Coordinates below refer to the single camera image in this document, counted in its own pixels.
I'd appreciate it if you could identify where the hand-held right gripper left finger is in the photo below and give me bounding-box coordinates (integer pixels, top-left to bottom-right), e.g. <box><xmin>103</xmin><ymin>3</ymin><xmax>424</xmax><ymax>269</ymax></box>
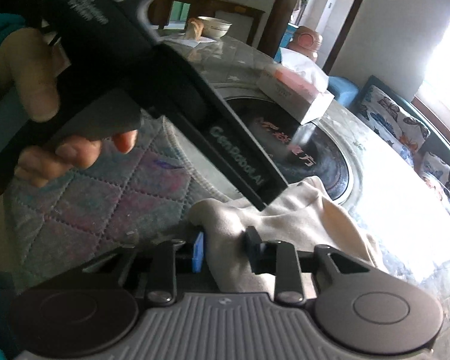
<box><xmin>82</xmin><ymin>232</ymin><xmax>207</xmax><ymax>305</ymax></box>

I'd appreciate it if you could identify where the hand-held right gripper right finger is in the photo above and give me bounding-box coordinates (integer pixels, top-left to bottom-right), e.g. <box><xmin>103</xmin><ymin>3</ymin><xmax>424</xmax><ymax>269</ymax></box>
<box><xmin>244</xmin><ymin>226</ymin><xmax>374</xmax><ymax>304</ymax></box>

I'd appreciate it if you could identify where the cream clothing with number print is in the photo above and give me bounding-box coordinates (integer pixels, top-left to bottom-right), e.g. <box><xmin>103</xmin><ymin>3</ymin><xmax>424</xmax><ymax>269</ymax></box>
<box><xmin>187</xmin><ymin>175</ymin><xmax>385</xmax><ymax>293</ymax></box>

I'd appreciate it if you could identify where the person's left hand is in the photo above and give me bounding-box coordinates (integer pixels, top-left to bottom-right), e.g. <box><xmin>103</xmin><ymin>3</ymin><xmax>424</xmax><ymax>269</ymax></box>
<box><xmin>0</xmin><ymin>28</ymin><xmax>139</xmax><ymax>189</ymax></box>

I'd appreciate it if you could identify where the white paper sheet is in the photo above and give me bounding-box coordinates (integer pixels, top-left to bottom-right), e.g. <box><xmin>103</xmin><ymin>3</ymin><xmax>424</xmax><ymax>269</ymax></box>
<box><xmin>161</xmin><ymin>33</ymin><xmax>218</xmax><ymax>49</ymax></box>

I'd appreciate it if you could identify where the white ceramic bowl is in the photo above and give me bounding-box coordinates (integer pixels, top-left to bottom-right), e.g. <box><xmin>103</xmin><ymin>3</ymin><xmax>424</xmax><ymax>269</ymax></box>
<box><xmin>197</xmin><ymin>16</ymin><xmax>233</xmax><ymax>39</ymax></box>

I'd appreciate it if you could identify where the grey quilted table cover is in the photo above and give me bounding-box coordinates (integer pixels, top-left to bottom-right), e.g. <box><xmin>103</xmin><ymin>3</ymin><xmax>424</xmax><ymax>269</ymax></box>
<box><xmin>2</xmin><ymin>32</ymin><xmax>450</xmax><ymax>297</ymax></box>

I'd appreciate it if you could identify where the black round cooktop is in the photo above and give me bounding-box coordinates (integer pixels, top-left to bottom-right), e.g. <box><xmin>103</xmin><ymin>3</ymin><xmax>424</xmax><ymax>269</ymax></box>
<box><xmin>219</xmin><ymin>94</ymin><xmax>351</xmax><ymax>201</ymax></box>

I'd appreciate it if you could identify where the dark wooden cabinet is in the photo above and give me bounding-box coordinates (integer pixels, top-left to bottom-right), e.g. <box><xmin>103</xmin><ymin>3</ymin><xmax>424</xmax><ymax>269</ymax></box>
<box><xmin>150</xmin><ymin>0</ymin><xmax>267</xmax><ymax>46</ymax></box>

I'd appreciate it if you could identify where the pink and white tissue box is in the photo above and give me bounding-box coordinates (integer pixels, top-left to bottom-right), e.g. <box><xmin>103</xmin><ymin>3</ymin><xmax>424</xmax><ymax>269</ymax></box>
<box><xmin>257</xmin><ymin>47</ymin><xmax>335</xmax><ymax>125</ymax></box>

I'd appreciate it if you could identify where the blue sofa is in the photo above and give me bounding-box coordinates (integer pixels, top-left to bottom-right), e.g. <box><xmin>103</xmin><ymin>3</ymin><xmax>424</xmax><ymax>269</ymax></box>
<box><xmin>328</xmin><ymin>75</ymin><xmax>450</xmax><ymax>166</ymax></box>

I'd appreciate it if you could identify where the butterfly print pillow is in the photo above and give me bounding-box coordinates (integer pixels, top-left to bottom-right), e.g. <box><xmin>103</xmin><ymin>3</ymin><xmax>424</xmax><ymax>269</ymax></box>
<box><xmin>358</xmin><ymin>84</ymin><xmax>432</xmax><ymax>156</ymax></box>
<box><xmin>420</xmin><ymin>151</ymin><xmax>450</xmax><ymax>233</ymax></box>

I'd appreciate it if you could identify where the pink water bottle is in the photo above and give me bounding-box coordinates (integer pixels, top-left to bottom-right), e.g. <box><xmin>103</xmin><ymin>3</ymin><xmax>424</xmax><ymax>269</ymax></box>
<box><xmin>288</xmin><ymin>25</ymin><xmax>325</xmax><ymax>61</ymax></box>

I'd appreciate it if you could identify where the green framed window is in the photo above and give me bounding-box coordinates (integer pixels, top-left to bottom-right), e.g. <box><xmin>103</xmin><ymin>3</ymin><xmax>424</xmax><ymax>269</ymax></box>
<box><xmin>414</xmin><ymin>0</ymin><xmax>450</xmax><ymax>136</ymax></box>

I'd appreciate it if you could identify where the dark wooden door frame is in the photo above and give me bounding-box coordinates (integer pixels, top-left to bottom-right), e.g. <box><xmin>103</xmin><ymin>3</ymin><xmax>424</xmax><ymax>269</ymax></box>
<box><xmin>255</xmin><ymin>0</ymin><xmax>376</xmax><ymax>79</ymax></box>

